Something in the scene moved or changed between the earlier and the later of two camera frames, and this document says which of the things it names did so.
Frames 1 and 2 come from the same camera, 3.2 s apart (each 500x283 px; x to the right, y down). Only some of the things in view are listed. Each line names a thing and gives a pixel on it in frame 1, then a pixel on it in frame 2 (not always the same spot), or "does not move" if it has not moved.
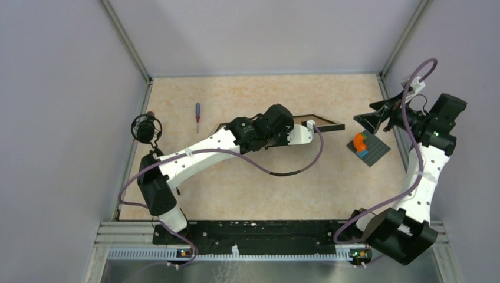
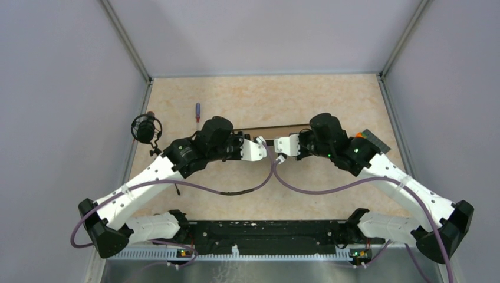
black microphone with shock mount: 147,128 does not move
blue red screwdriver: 197,114 does not move
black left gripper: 286,130 to 239,139
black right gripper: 371,121 to 302,135
